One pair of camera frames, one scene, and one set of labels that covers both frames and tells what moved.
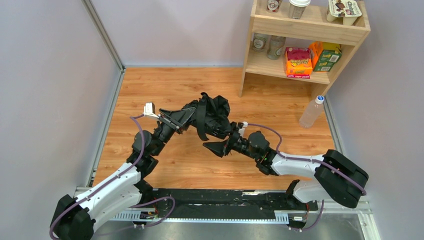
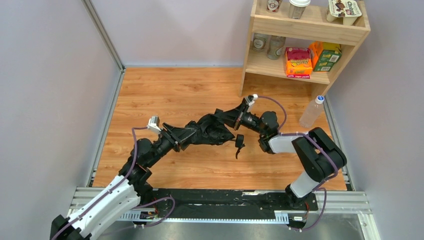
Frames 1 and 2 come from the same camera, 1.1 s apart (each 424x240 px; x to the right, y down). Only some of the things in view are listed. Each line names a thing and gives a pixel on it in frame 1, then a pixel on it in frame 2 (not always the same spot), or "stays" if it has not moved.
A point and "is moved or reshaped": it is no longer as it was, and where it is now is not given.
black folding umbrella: x=211 y=116 is moved or reshaped
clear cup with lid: x=297 y=8 stays
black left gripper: x=174 y=122 to x=171 y=139
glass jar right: x=276 y=44 stays
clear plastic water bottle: x=312 y=112 stays
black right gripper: x=232 y=143 to x=240 y=116
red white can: x=273 y=6 stays
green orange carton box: x=324 y=55 stays
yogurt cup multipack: x=348 y=10 stays
